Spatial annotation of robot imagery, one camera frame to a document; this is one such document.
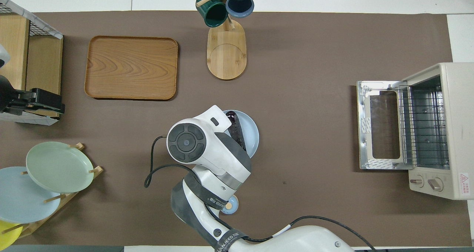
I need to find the wooden serving tray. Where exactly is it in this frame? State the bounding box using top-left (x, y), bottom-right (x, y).
top-left (84, 36), bottom-right (179, 101)

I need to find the cream toaster oven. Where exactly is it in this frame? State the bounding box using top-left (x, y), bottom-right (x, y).
top-left (402, 63), bottom-right (474, 201)

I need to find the white cup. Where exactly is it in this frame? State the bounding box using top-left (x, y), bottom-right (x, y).
top-left (0, 44), bottom-right (10, 68)

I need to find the small light blue plate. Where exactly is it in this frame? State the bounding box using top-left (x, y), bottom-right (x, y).
top-left (222, 110), bottom-right (260, 159)

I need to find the large light blue plate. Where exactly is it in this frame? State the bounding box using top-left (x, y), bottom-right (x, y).
top-left (0, 166), bottom-right (61, 224)

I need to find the wooden shelf with wire basket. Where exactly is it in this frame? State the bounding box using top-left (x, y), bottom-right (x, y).
top-left (0, 0), bottom-right (64, 126)

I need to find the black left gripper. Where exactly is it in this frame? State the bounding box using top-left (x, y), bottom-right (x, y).
top-left (0, 75), bottom-right (65, 114)

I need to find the glass oven door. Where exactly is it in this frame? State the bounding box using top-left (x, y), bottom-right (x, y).
top-left (357, 81), bottom-right (408, 170)

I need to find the brown table mat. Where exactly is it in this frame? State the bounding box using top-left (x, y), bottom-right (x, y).
top-left (0, 11), bottom-right (473, 247)

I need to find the yellow plate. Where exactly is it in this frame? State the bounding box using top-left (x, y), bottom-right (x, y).
top-left (0, 219), bottom-right (23, 252)

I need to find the blue jar with wooden knob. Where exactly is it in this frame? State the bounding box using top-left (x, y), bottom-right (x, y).
top-left (221, 194), bottom-right (239, 215)

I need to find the blue mug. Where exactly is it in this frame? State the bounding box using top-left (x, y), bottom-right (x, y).
top-left (225, 0), bottom-right (255, 19)

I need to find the wooden plate rack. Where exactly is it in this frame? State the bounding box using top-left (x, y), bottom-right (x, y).
top-left (0, 143), bottom-right (104, 239)

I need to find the pale green plate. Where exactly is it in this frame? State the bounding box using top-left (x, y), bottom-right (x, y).
top-left (26, 141), bottom-right (95, 194)

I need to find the dark green mug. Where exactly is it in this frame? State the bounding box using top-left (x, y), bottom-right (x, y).
top-left (196, 0), bottom-right (229, 28)

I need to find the metal oven wire rack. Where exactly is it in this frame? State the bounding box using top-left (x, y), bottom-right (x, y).
top-left (398, 85), bottom-right (445, 166)

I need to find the wooden mug tree stand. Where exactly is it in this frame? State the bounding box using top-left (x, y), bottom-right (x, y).
top-left (196, 0), bottom-right (256, 81)

